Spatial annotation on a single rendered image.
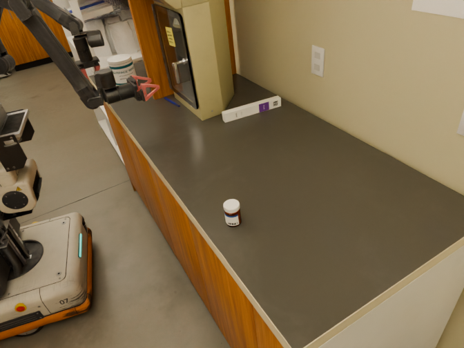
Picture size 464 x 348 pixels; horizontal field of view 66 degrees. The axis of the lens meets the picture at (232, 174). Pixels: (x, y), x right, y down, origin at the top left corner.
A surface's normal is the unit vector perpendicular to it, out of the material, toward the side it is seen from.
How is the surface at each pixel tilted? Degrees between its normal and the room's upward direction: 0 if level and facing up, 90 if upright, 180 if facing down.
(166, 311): 0
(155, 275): 0
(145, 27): 90
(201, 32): 90
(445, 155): 90
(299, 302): 0
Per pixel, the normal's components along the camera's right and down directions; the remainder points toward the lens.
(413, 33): -0.86, 0.38
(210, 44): 0.50, 0.48
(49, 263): -0.11, -0.79
